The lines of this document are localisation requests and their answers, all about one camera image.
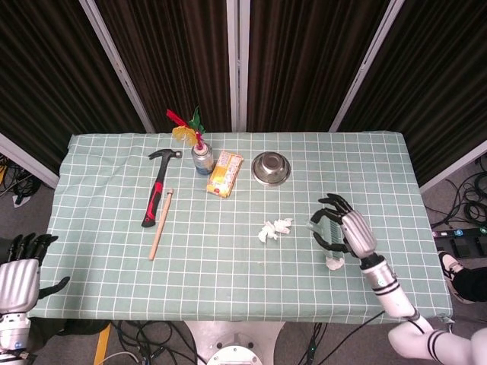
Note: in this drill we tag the left black-silver robot hand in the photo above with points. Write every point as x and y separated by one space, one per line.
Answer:
17 283

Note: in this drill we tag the right black-silver robot hand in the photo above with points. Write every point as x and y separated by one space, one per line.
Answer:
357 232

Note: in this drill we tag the green hand brush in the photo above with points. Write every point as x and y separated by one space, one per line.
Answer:
331 232

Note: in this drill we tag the white paper ball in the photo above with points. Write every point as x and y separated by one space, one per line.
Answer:
267 232
284 225
335 264

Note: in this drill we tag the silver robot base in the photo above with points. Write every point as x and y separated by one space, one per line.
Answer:
234 342

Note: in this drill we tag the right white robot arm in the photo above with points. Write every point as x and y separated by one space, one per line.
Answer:
395 296

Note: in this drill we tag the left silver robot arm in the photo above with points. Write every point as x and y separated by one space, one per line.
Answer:
13 334

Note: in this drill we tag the white black sneaker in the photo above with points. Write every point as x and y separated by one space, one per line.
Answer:
451 268

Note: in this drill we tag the black power strip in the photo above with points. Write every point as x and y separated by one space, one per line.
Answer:
458 232

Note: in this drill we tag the yellow floor tape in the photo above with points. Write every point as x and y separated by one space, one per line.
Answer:
102 342

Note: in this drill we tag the stainless steel bowl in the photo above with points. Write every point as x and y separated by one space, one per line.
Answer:
271 169

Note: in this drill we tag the black floor pedal box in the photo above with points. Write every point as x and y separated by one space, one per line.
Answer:
466 247

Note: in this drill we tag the black trouser leg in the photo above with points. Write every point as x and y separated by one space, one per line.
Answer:
473 283

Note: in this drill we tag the green checked tablecloth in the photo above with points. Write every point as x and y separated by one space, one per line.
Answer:
228 273

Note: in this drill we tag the yellow snack package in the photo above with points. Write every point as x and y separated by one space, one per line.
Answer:
224 175

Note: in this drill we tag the wooden stick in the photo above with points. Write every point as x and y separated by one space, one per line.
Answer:
161 224

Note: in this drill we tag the black red claw hammer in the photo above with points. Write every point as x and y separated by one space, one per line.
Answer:
157 190

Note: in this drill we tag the metal can vase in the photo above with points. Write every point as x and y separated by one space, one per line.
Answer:
202 161

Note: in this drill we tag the red yellow paper flower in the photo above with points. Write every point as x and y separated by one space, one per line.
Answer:
182 131

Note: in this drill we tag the white partition frame post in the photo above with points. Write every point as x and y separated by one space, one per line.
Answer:
237 64
452 167
118 68
26 161
365 64

